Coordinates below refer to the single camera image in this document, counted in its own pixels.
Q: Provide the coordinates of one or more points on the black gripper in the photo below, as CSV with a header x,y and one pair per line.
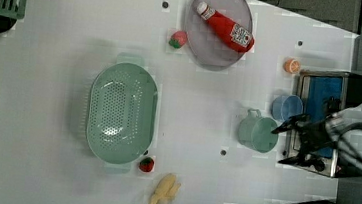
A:
x,y
314,140

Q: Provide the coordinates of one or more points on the green mug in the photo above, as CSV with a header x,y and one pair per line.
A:
x,y
257,132

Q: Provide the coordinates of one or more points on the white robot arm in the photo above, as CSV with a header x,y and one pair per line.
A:
x,y
333,143

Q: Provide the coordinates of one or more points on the blue cup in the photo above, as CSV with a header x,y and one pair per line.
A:
x,y
286,106

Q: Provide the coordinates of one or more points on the silver toaster oven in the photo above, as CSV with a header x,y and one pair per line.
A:
x,y
315,89

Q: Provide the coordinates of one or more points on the orange slice toy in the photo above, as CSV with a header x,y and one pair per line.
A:
x,y
292,66

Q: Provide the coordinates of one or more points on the red ketchup bottle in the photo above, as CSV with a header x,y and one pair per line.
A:
x,y
231,33

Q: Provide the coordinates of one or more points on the grey plate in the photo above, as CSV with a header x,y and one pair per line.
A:
x,y
203,41

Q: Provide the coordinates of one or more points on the yellow toy banana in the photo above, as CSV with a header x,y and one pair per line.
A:
x,y
166,189

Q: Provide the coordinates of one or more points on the red toy strawberry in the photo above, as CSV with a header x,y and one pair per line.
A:
x,y
146,165

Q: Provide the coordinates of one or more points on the pink toy strawberry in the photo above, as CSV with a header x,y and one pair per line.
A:
x,y
178,39

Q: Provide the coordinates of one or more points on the green colander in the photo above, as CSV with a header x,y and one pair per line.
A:
x,y
121,114

